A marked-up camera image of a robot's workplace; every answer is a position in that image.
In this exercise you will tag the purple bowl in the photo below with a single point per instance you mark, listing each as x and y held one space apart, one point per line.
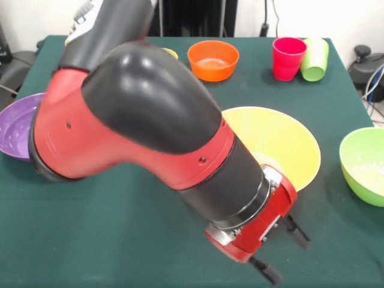
15 129

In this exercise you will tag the green bowl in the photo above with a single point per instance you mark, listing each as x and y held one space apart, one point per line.
363 168

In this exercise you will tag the yellow cup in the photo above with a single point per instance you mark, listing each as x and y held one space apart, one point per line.
171 52

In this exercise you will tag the red cup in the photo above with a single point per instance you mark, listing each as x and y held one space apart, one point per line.
285 63

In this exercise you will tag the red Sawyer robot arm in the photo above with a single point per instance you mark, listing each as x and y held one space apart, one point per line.
135 120

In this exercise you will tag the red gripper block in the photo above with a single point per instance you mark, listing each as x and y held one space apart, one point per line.
270 216

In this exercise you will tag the small orange-red bowl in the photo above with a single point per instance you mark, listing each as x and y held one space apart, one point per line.
210 54

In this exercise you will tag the dark green tablecloth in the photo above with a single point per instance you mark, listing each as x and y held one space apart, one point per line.
120 240

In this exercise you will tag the large orange bowl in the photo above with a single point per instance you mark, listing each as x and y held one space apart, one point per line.
285 144

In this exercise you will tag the black office chair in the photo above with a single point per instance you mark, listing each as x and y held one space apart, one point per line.
366 69
18 63

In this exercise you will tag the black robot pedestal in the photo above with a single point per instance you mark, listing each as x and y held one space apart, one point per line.
195 18

